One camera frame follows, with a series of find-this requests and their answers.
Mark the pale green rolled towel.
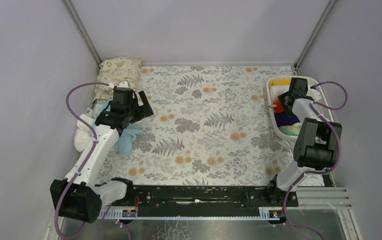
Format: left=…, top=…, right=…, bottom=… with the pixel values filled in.
left=279, top=122, right=302, bottom=136

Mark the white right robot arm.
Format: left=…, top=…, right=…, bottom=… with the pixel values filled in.
left=267, top=77, right=342, bottom=201

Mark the orange red towel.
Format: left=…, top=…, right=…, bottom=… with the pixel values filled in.
left=273, top=100, right=284, bottom=114

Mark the purple rolled towel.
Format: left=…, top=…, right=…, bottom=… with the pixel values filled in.
left=274, top=112, right=300, bottom=127

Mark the floral pattern table mat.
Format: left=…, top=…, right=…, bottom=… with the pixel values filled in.
left=96, top=66, right=294, bottom=186

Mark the cream leaf print towel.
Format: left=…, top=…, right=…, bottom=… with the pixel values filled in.
left=96, top=56, right=142, bottom=91

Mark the white crumpled towel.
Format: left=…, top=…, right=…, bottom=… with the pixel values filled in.
left=74, top=114, right=94, bottom=152

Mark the white rolled towel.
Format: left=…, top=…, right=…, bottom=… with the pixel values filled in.
left=269, top=85, right=289, bottom=101

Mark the white plastic tray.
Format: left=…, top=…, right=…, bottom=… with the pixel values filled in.
left=266, top=75, right=333, bottom=141

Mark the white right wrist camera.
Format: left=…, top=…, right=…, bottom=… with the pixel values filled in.
left=306, top=85, right=322, bottom=102

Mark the yellow rolled towel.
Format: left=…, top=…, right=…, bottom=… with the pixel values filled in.
left=270, top=79, right=291, bottom=86

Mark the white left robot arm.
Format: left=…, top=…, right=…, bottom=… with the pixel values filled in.
left=50, top=87, right=154, bottom=223

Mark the light blue towel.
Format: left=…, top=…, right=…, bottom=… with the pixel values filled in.
left=94, top=98, right=144, bottom=157

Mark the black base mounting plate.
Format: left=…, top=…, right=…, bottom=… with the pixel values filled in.
left=113, top=185, right=299, bottom=210

